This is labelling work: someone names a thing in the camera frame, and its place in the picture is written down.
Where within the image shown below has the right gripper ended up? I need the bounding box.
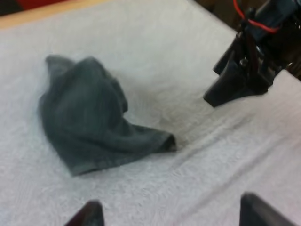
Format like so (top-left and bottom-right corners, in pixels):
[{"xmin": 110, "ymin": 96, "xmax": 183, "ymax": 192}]
[{"xmin": 203, "ymin": 0, "xmax": 301, "ymax": 108}]

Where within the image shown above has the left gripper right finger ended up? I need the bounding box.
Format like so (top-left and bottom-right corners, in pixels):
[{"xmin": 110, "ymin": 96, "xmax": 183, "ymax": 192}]
[{"xmin": 239, "ymin": 192, "xmax": 300, "ymax": 226}]

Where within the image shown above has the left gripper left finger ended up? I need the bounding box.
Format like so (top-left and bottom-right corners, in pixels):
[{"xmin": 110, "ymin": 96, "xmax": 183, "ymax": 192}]
[{"xmin": 63, "ymin": 200, "xmax": 105, "ymax": 226}]

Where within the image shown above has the dark grey-green towel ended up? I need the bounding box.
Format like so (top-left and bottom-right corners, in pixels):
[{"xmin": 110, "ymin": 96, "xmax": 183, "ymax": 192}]
[{"xmin": 38, "ymin": 54, "xmax": 177, "ymax": 178}]

